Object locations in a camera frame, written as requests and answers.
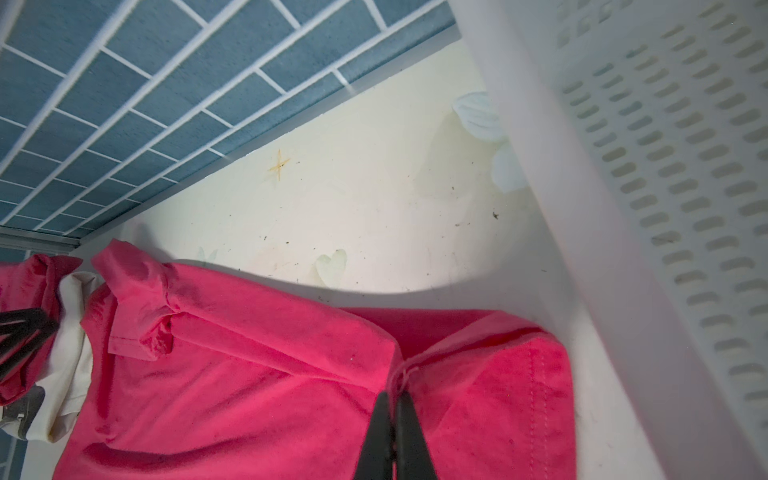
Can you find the magenta t shirt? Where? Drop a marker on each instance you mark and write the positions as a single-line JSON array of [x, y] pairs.
[[29, 285], [202, 375]]

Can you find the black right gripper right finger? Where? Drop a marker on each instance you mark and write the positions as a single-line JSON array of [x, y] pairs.
[[412, 458]]

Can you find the aluminium left corner post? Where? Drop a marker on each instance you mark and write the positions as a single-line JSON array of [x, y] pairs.
[[18, 239]]

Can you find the white perforated plastic basket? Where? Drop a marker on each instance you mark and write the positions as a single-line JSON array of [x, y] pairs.
[[642, 129]]

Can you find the folded magenta t shirt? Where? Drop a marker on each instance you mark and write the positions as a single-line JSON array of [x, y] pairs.
[[29, 285]]

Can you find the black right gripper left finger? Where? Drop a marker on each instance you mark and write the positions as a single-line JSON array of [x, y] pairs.
[[376, 458]]

